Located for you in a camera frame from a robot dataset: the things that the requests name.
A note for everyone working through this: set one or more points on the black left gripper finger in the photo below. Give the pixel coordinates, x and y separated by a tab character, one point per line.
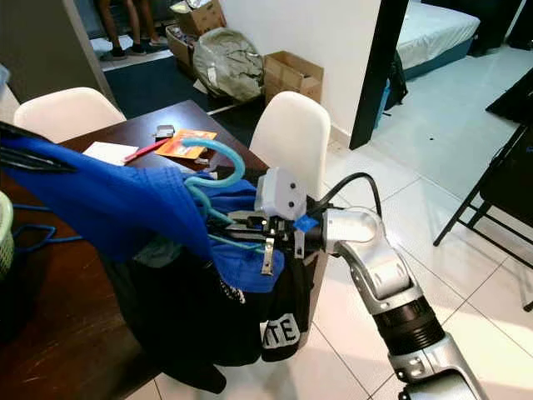
37	162
21	134

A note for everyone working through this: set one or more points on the teal plastic clothes hanger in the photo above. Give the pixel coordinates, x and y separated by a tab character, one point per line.
240	162

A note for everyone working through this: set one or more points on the royal blue garment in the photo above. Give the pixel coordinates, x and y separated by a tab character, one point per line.
117	196

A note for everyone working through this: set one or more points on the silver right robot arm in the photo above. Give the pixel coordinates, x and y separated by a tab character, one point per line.
371	258

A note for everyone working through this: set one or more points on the white paper sheet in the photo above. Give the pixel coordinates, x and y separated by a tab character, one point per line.
110	153

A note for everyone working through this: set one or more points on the light green laundry basket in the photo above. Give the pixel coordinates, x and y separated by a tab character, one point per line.
6	233

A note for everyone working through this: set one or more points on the grey garment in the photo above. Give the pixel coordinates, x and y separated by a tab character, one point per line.
156	254

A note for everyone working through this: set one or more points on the orange packet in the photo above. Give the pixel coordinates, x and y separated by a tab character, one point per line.
187	143

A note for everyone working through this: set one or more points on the black garment with white print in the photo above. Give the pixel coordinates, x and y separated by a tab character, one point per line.
183	325

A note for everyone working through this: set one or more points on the red pen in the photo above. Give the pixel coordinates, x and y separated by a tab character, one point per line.
141	151

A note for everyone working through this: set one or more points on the standing person's legs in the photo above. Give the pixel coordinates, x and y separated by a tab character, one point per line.
108	21
143	17

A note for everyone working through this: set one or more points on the open cardboard box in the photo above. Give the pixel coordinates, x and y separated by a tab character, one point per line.
291	79

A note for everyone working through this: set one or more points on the olive green bag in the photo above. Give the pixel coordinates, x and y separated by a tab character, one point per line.
229	65

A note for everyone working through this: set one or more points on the dark wooden table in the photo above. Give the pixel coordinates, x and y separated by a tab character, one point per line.
50	333

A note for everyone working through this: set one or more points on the stacked cardboard box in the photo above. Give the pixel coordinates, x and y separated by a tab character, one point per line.
204	17

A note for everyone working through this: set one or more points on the bed with white mattress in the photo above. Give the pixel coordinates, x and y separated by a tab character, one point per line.
437	33

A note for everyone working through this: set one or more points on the black door frame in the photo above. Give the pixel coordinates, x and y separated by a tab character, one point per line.
379	75

